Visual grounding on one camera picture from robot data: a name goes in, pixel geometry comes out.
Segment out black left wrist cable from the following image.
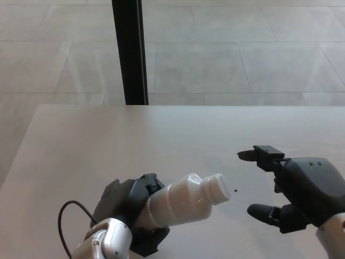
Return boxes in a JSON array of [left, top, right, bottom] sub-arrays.
[[59, 200, 99, 256]]

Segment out black vertical window post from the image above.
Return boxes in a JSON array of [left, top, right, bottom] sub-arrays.
[[111, 0, 149, 105]]

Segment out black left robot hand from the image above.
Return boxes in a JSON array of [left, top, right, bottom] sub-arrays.
[[93, 172, 170, 257]]

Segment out white plastic bottle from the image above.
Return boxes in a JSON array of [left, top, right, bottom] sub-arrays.
[[136, 172, 232, 229]]

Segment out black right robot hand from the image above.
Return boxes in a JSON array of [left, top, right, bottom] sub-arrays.
[[237, 145, 345, 234]]

